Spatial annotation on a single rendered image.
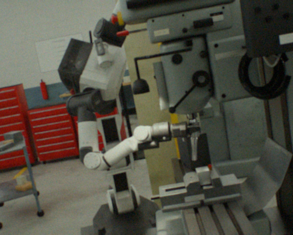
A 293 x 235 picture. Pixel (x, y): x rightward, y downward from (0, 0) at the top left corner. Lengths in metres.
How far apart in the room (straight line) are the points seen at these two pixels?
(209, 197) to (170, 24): 0.74
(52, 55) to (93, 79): 9.14
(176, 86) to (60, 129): 5.08
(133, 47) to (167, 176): 1.24
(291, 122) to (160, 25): 0.65
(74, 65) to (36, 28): 9.23
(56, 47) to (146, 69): 7.71
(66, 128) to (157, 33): 5.08
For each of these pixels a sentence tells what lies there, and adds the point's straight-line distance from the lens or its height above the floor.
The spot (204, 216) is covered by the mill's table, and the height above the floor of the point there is 0.93.
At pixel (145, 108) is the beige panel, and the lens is 3.38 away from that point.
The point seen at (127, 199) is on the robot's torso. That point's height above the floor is 0.72.
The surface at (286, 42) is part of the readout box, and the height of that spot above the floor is 1.55.
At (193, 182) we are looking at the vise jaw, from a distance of 1.60.
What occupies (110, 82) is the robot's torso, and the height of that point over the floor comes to 1.49.
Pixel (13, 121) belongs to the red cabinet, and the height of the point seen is 0.86.
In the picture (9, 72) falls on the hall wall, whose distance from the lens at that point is 11.33.
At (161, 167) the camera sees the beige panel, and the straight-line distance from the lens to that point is 3.52.
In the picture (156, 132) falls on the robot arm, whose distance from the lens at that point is 1.65.
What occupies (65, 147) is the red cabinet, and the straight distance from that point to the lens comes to 6.56.
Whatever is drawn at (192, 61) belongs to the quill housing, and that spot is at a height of 1.53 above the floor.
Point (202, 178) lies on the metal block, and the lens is 1.63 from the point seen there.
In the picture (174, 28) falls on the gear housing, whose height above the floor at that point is 1.67.
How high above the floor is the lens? 1.60
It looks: 10 degrees down
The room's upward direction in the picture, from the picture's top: 11 degrees counter-clockwise
